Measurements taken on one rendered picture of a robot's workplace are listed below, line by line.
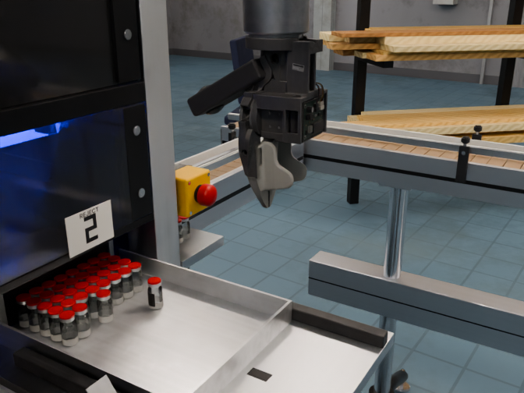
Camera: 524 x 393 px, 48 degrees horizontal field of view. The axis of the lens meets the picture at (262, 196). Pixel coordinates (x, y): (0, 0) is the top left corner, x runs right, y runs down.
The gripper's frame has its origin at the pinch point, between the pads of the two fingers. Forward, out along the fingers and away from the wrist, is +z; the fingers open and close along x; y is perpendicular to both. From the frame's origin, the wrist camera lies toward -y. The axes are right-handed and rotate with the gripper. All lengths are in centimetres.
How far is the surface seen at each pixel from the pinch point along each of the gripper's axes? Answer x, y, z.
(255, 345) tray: -4.2, 1.3, 19.4
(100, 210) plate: -4.7, -24.5, 5.0
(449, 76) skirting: 789, -158, 100
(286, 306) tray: 4.3, 1.4, 17.9
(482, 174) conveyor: 82, 13, 18
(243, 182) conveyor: 50, -35, 19
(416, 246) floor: 229, -39, 109
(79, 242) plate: -9.1, -24.5, 8.4
